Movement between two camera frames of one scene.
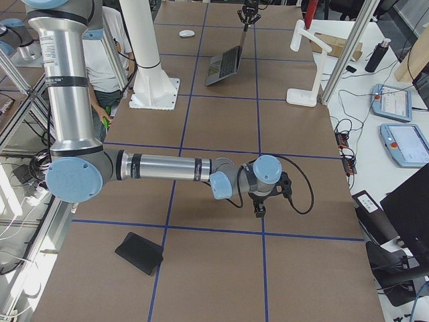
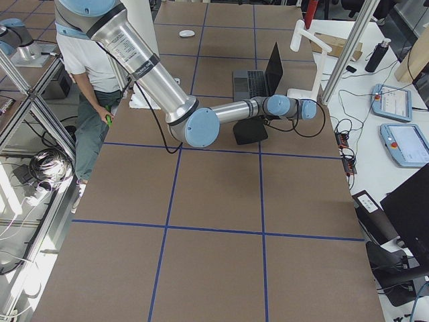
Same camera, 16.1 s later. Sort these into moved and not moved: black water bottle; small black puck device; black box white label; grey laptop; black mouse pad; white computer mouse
Moved: grey laptop; black mouse pad
Not moved: small black puck device; black box white label; white computer mouse; black water bottle
